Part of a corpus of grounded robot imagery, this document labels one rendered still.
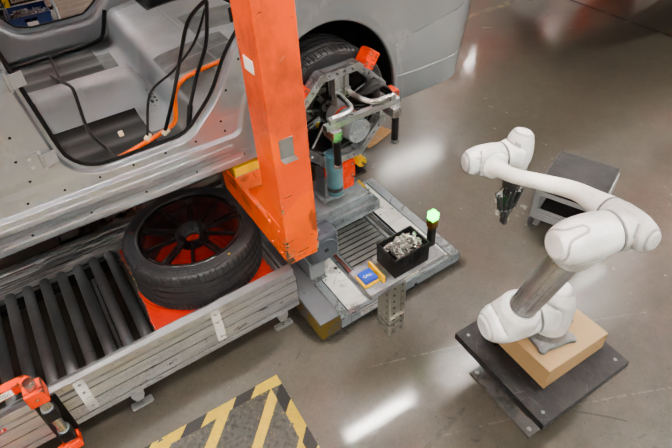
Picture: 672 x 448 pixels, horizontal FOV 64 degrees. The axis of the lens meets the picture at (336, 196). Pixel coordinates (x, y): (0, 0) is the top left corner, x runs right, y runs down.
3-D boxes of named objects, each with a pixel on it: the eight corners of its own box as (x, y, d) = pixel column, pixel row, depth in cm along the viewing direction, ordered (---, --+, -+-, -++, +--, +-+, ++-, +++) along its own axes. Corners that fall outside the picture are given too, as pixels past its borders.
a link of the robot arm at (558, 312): (577, 332, 215) (592, 294, 202) (538, 344, 211) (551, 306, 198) (552, 303, 228) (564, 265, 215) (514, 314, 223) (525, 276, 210)
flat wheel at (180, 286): (207, 201, 317) (198, 169, 302) (289, 251, 284) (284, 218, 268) (109, 269, 280) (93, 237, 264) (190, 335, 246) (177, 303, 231)
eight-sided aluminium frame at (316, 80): (378, 138, 304) (379, 47, 269) (385, 143, 300) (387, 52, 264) (294, 174, 283) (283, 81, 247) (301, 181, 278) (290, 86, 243)
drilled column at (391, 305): (392, 313, 283) (394, 259, 256) (404, 327, 277) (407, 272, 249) (376, 323, 279) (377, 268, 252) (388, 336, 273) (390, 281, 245)
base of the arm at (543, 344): (585, 338, 220) (589, 329, 217) (541, 355, 214) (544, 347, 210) (555, 306, 234) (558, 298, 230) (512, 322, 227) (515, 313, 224)
